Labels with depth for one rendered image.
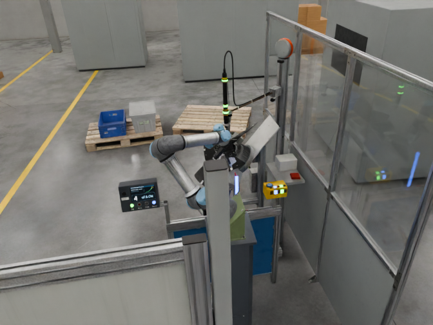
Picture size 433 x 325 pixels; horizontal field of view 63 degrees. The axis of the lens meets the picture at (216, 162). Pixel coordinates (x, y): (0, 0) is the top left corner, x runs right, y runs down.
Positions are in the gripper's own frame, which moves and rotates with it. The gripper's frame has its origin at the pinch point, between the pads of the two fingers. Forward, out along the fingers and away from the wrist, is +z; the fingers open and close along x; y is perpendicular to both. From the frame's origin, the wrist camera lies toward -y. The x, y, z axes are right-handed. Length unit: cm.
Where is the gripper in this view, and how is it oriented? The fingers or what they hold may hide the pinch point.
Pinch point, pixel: (230, 166)
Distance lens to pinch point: 265.2
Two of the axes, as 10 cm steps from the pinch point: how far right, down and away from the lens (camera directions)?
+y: 9.3, -3.7, -0.3
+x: -1.8, -5.0, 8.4
